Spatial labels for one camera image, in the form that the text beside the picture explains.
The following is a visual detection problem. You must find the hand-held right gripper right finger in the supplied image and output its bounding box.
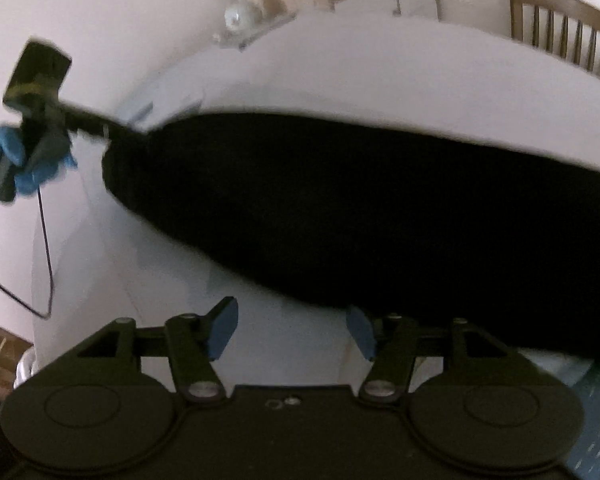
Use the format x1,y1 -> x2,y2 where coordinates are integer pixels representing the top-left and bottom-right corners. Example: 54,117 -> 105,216
345,304 -> 525,404

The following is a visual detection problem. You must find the blue speckled floor mat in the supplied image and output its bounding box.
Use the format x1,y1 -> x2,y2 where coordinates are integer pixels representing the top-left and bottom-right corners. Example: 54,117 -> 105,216
562,355 -> 600,480

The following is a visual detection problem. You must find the white tablecloth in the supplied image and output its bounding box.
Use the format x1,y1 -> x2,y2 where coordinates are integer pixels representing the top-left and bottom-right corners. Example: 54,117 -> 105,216
30,12 -> 600,391

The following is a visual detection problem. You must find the person's left hand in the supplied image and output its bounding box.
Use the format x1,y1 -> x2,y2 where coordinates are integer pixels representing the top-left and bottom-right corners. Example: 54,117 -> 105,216
0,126 -> 79,199

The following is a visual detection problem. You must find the wooden slatted chair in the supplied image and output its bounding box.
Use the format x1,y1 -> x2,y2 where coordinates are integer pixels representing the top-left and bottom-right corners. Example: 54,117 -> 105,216
509,0 -> 600,87

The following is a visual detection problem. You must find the black garment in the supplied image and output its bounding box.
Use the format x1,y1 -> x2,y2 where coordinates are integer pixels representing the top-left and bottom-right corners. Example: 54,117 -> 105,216
102,111 -> 600,362

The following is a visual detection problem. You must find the glass bowl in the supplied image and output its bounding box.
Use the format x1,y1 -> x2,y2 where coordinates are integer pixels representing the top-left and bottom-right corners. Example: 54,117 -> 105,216
224,0 -> 257,32

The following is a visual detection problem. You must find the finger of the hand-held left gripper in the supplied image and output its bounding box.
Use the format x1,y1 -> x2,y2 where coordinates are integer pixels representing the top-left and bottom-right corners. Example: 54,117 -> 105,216
62,102 -> 153,137

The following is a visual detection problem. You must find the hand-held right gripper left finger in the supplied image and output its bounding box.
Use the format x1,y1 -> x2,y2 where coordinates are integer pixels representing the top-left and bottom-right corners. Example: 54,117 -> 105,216
75,296 -> 239,402

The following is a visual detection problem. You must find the black cable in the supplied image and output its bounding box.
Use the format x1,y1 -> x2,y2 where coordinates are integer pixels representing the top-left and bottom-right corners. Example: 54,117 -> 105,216
0,185 -> 57,319

